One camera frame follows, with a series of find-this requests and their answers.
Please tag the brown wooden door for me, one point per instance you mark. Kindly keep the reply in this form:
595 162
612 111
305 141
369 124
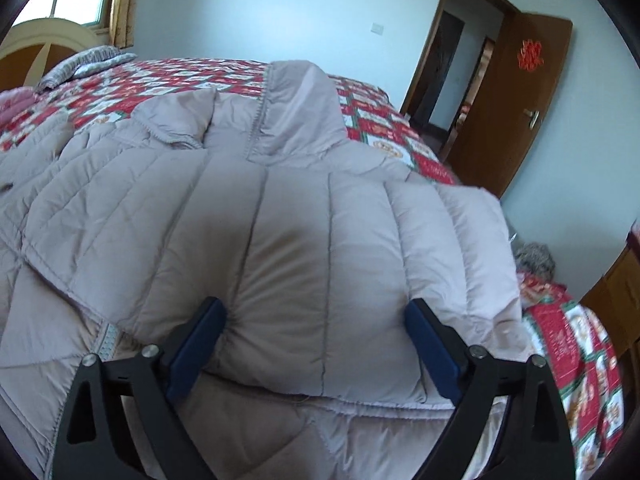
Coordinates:
500 120

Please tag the yellow curtain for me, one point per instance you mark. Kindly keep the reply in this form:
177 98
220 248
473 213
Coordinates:
124 10

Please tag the pale pink quilted down coat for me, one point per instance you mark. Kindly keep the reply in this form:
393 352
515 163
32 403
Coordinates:
300 235

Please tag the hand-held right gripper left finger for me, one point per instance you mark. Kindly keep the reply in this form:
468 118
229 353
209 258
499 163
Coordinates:
192 350

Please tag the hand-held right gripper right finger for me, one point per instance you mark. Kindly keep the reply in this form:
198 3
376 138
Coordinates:
432 347

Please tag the grey knitted cloth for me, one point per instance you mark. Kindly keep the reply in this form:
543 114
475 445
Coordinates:
535 260

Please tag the pink cloth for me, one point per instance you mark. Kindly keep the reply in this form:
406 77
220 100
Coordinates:
14 105

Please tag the white wall switch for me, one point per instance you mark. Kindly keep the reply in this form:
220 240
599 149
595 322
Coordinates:
377 28

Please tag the wooden cabinet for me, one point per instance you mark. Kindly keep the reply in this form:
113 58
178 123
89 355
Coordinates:
617 290

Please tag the grey patterned pillow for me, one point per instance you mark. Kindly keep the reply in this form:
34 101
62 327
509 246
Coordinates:
87 65

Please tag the red paper door decoration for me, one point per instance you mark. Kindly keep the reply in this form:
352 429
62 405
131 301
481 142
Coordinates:
530 55

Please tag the dark hallway door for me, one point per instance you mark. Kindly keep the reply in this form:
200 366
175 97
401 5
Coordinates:
442 60

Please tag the cream wooden headboard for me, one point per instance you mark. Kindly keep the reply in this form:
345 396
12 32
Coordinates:
45 40

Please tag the red printed blanket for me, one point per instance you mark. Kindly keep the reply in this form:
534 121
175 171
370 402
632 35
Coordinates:
380 125

